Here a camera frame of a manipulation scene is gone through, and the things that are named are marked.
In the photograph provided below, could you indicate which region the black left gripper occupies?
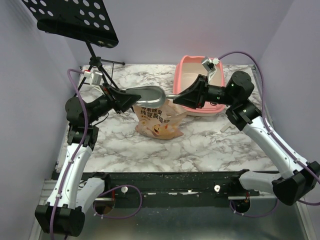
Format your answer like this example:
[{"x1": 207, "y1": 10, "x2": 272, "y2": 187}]
[{"x1": 86, "y1": 81, "x2": 142, "y2": 125}]

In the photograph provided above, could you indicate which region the silver metal scoop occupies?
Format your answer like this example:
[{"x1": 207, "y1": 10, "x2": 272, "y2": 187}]
[{"x1": 125, "y1": 85, "x2": 180, "y2": 109}]

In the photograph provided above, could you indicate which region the beige cat litter bag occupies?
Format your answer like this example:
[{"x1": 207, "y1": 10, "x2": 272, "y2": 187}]
[{"x1": 133, "y1": 99, "x2": 187, "y2": 140}]

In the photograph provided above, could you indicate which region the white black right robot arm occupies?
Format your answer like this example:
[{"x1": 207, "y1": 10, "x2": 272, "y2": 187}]
[{"x1": 173, "y1": 71, "x2": 320, "y2": 206}]

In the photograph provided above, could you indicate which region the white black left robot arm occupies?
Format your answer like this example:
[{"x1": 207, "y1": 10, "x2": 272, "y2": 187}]
[{"x1": 35, "y1": 84, "x2": 141, "y2": 239}]

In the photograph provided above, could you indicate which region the pink plastic litter box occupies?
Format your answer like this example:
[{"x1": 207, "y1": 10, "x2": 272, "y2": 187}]
[{"x1": 172, "y1": 55, "x2": 226, "y2": 117}]

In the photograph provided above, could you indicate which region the black perforated music stand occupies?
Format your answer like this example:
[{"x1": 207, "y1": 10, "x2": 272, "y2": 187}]
[{"x1": 22, "y1": 0, "x2": 125, "y2": 89}]

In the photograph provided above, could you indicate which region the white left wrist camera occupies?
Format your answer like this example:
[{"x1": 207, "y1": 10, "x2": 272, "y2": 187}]
[{"x1": 84, "y1": 70, "x2": 103, "y2": 93}]

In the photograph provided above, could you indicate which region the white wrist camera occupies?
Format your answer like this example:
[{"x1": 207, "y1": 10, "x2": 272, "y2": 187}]
[
  {"x1": 201, "y1": 56, "x2": 220, "y2": 81},
  {"x1": 84, "y1": 70, "x2": 103, "y2": 93}
]

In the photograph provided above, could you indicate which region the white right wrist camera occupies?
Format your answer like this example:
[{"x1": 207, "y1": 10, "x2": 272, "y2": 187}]
[{"x1": 201, "y1": 56, "x2": 220, "y2": 81}]

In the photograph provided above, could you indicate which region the small white plastic bracket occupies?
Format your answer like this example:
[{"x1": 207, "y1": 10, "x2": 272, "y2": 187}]
[{"x1": 220, "y1": 124, "x2": 235, "y2": 133}]

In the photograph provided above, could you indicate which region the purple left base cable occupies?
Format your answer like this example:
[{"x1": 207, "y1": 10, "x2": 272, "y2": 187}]
[{"x1": 93, "y1": 184, "x2": 143, "y2": 220}]

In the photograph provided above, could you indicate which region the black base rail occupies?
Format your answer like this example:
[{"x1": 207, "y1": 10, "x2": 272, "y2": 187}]
[{"x1": 100, "y1": 171, "x2": 278, "y2": 209}]

